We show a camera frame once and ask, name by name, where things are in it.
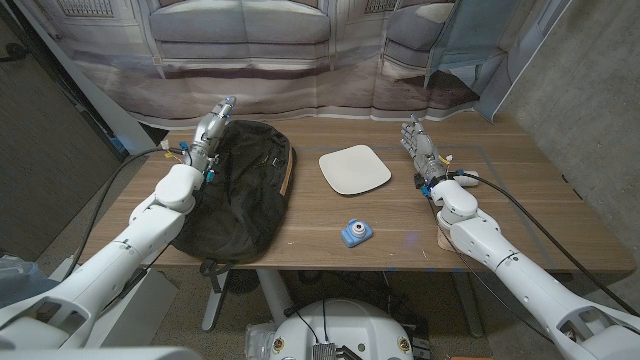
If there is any beige wooden block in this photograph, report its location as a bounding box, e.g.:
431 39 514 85
437 227 459 253

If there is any white table leg column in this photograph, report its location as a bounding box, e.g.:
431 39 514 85
255 269 295 325

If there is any black door handle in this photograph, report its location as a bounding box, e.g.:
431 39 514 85
0 42 30 64

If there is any white backdrop frame pole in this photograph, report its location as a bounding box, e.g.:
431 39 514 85
491 0 574 124
12 0 157 156

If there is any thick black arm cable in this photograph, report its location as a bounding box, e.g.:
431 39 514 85
62 145 194 281
449 171 640 317

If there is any blue toy camera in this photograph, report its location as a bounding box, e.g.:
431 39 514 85
340 218 374 249

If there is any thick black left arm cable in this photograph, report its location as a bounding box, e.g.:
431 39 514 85
62 145 194 281

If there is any black round fan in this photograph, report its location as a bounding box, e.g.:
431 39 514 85
224 269 261 296

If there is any white square paper plate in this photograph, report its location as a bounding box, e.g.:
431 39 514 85
318 144 393 196

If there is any black backpack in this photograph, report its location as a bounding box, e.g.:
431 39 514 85
169 118 297 295

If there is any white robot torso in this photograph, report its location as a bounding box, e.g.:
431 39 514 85
269 298 415 360

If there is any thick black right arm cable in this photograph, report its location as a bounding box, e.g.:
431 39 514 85
449 171 640 317

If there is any clear plastic bag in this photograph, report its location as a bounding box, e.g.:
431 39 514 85
244 322 279 360

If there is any grey table leg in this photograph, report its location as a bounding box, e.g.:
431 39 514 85
201 272 230 333

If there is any dark table leg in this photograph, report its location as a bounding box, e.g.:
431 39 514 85
451 272 485 339

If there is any blue jeans leg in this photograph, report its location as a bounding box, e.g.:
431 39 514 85
0 254 59 309

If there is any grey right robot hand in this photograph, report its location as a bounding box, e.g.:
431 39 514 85
399 113 451 186

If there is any printed sofa room backdrop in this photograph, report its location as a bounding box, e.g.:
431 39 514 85
29 0 571 130

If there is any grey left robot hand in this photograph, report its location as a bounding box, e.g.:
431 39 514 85
187 95 237 174

